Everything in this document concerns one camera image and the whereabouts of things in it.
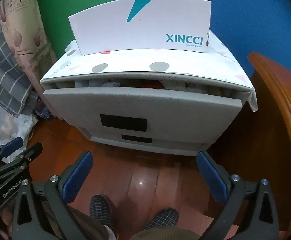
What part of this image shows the person's right leg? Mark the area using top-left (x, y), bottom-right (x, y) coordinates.
top-left (130, 226), bottom-right (201, 240)

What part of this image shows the pile of garments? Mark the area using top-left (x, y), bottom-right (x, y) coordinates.
top-left (54, 78), bottom-right (232, 93)

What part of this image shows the person's right plaid slipper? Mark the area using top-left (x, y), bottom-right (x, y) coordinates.
top-left (142, 208), bottom-right (180, 230)

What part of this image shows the blue foam mat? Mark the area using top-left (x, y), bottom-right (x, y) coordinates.
top-left (156, 0), bottom-right (291, 77)

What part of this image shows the grey plaid blanket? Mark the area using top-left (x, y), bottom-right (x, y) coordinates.
top-left (0, 25), bottom-right (39, 117)

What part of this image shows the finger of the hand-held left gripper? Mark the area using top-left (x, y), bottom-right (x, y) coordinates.
top-left (0, 137), bottom-right (24, 167)
top-left (0, 142), bottom-right (43, 178)

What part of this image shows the white patterned cover cloth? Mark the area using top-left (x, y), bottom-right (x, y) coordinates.
top-left (40, 30), bottom-right (258, 112)

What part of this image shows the white cardboard shoe box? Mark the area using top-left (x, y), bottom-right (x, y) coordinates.
top-left (68, 0), bottom-right (212, 56)

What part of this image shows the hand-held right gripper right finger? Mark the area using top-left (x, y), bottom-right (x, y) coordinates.
top-left (196, 151), bottom-right (282, 240)

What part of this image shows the green foam mat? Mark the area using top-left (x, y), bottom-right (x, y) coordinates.
top-left (34, 0), bottom-right (161, 58)

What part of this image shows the person's leg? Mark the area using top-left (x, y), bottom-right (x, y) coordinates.
top-left (68, 205), bottom-right (112, 240)
top-left (130, 226), bottom-right (201, 240)

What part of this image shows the person's left leg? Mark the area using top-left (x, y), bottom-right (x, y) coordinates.
top-left (68, 205), bottom-right (112, 240)

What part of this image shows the pink floral curtain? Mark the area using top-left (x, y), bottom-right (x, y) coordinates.
top-left (0, 0), bottom-right (58, 115)

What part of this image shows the grey drawer cabinet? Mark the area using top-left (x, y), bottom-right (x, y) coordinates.
top-left (40, 71), bottom-right (252, 157)

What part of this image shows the orange wooden furniture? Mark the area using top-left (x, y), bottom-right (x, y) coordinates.
top-left (247, 51), bottom-right (291, 233)

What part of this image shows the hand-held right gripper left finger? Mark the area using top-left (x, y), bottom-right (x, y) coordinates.
top-left (12, 151), bottom-right (94, 240)

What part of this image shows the grey lower drawer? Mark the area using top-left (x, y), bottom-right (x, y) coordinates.
top-left (90, 131), bottom-right (206, 153)

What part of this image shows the blue packet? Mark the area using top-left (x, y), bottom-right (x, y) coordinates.
top-left (35, 99), bottom-right (51, 120)

